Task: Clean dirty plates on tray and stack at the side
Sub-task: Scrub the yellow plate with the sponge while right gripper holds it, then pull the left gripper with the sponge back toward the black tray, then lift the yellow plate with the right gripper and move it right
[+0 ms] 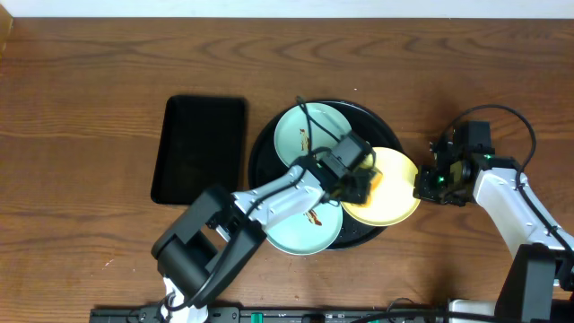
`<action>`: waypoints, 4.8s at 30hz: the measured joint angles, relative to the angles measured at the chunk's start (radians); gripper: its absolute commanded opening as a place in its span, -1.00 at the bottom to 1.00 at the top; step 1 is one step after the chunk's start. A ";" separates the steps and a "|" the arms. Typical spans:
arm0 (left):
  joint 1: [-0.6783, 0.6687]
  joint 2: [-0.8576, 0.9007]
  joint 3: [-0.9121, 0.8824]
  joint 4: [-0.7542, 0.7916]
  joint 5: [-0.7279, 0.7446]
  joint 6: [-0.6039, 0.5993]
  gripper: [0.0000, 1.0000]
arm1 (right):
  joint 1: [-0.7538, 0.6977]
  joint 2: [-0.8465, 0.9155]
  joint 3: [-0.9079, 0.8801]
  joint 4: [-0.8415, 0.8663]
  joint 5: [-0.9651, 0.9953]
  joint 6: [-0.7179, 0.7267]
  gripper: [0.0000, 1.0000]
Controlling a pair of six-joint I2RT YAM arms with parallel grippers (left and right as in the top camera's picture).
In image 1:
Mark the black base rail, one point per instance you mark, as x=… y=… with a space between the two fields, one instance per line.
x=233 y=314

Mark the yellow plate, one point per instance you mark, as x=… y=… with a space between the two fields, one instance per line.
x=393 y=201

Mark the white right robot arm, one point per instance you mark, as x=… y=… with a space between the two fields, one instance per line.
x=542 y=251

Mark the black round tray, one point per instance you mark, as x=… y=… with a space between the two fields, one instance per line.
x=264 y=164

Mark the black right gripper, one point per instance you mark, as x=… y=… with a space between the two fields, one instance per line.
x=421 y=189

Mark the mint plate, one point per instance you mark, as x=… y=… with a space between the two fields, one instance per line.
x=308 y=233
x=291 y=135

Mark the green yellow sponge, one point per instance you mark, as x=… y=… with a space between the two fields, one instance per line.
x=375 y=181

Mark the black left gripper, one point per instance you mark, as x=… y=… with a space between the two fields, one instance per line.
x=359 y=187

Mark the black rectangular tray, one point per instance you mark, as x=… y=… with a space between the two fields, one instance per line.
x=201 y=145

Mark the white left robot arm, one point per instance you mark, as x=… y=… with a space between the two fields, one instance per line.
x=205 y=248

